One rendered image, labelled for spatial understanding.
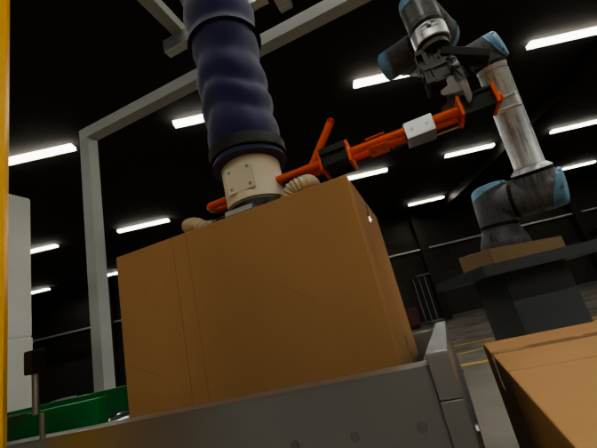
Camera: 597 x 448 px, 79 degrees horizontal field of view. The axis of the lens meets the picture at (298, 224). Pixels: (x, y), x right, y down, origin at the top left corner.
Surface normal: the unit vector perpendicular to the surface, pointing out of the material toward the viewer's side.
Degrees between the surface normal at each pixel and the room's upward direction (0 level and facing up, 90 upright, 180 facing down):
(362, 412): 90
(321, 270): 90
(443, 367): 90
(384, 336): 90
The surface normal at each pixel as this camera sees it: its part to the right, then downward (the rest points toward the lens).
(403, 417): -0.36, -0.19
